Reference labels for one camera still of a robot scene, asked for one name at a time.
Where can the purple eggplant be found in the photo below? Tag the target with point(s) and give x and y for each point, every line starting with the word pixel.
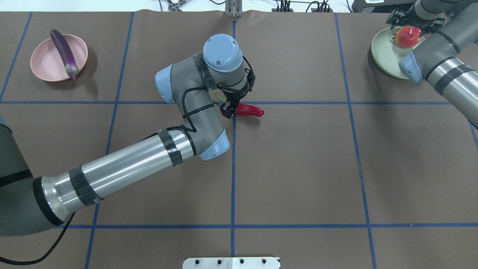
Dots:
pixel 66 54

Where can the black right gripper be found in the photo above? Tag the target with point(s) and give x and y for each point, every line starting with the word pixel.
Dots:
pixel 407 16

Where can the red-orange pomegranate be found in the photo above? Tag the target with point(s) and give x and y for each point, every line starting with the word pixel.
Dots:
pixel 407 37

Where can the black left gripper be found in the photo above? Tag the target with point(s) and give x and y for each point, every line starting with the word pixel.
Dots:
pixel 228 110

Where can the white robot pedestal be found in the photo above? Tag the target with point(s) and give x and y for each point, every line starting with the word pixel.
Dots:
pixel 232 263

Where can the red chili pepper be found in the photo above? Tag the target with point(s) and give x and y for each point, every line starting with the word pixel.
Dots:
pixel 245 109

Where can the light green plate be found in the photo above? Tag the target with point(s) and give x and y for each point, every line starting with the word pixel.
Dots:
pixel 387 54

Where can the aluminium frame post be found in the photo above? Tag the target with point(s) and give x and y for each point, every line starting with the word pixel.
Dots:
pixel 233 8

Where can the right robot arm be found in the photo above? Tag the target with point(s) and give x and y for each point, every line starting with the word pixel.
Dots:
pixel 453 26

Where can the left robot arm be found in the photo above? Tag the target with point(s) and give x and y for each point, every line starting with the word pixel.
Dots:
pixel 32 205

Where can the pink plate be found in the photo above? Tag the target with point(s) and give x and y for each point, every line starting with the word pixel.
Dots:
pixel 46 62

